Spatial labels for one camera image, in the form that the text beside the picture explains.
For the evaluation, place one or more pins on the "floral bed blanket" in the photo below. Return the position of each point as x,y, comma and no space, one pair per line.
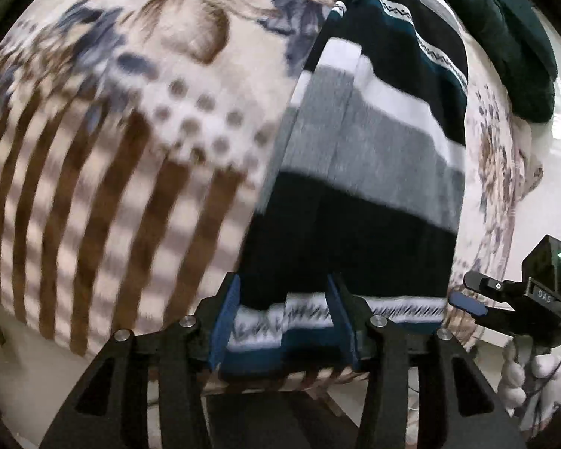
121,103

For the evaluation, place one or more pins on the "dark green garment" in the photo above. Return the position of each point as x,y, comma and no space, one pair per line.
505,32

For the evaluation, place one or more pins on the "striped knit sweater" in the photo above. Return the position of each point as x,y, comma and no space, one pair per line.
369,187

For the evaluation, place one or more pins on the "person's right hand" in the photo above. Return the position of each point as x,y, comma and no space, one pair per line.
514,376

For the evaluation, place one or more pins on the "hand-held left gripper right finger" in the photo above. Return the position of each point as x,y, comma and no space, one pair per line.
343,329

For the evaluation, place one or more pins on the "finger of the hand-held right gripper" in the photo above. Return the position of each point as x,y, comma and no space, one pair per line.
467,303
484,285

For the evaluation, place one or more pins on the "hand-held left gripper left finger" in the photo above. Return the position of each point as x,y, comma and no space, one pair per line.
225,325

